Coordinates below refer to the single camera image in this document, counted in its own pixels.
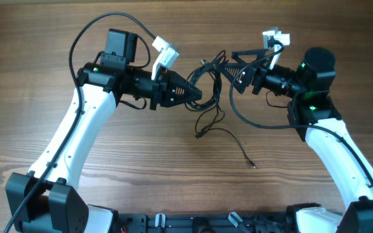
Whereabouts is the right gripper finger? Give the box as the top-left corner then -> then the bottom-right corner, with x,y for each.
221,63 -> 248,89
231,49 -> 269,65

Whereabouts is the black cable bundle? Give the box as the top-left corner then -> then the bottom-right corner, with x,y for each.
185,50 -> 257,169

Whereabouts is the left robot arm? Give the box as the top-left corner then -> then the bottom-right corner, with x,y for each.
5,29 -> 202,232

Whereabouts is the right camera cable black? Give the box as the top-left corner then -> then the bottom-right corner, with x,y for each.
229,38 -> 373,233

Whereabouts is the camera cable black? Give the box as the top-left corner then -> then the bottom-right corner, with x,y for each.
3,12 -> 158,233
229,38 -> 373,233

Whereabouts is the left camera cable black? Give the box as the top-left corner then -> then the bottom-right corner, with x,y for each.
3,12 -> 158,233

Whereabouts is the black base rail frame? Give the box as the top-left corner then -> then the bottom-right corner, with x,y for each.
111,212 -> 298,233

